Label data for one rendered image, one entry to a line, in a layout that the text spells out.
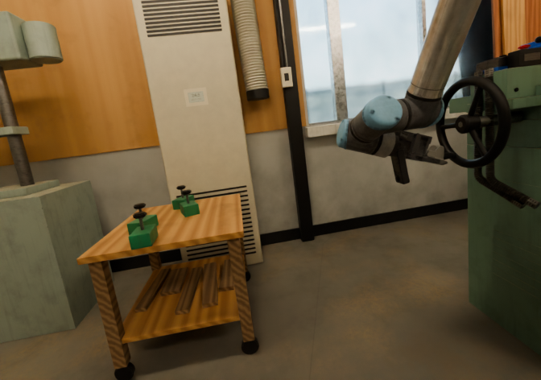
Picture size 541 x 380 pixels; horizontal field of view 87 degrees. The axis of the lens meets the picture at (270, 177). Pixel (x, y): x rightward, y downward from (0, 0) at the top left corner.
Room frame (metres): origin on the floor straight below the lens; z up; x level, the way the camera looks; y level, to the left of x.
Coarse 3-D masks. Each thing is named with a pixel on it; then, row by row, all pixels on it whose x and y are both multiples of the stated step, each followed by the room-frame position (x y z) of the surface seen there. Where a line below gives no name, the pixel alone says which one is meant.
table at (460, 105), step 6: (540, 90) 0.85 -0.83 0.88; (534, 96) 0.85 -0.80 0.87; (540, 96) 0.85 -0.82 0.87; (450, 102) 1.23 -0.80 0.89; (456, 102) 1.19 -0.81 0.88; (462, 102) 1.16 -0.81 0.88; (468, 102) 1.13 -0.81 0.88; (510, 102) 0.85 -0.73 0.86; (516, 102) 0.84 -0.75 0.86; (522, 102) 0.84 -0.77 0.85; (528, 102) 0.85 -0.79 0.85; (534, 102) 0.85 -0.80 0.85; (540, 102) 0.85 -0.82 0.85; (450, 108) 1.23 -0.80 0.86; (456, 108) 1.19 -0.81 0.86; (462, 108) 1.16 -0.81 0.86; (468, 108) 1.01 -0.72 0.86; (510, 108) 0.85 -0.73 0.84; (516, 108) 0.84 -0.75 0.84
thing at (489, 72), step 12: (480, 72) 0.95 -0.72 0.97; (492, 72) 0.91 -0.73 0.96; (480, 108) 0.94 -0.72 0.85; (492, 108) 0.90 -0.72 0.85; (492, 120) 0.90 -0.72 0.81; (480, 132) 0.94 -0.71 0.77; (492, 132) 0.89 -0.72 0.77; (492, 144) 0.89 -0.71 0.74; (480, 156) 0.93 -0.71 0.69; (480, 168) 0.93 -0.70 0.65; (492, 168) 0.88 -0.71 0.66; (480, 180) 0.92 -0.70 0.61; (492, 180) 0.87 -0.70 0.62; (504, 192) 0.85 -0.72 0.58; (516, 192) 0.81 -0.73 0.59; (516, 204) 0.82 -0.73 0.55; (528, 204) 0.78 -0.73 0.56
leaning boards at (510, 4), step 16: (496, 0) 2.20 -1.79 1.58; (512, 0) 2.18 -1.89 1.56; (528, 0) 2.24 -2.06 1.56; (496, 16) 2.20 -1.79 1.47; (512, 16) 2.18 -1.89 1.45; (528, 16) 2.23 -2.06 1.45; (496, 32) 2.19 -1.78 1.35; (512, 32) 2.17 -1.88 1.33; (528, 32) 2.22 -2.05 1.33; (496, 48) 2.18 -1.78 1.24; (512, 48) 2.16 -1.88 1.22
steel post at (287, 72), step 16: (288, 16) 2.05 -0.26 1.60; (288, 32) 2.04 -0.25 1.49; (288, 48) 2.04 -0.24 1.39; (288, 64) 2.04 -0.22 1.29; (288, 80) 2.01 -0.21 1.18; (288, 96) 2.04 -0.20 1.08; (288, 112) 2.04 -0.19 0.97; (288, 128) 2.06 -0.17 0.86; (304, 160) 2.05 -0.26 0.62; (304, 176) 2.04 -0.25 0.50; (304, 192) 2.04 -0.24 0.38; (304, 208) 2.04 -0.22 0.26; (304, 224) 2.04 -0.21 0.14; (304, 240) 2.04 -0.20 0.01
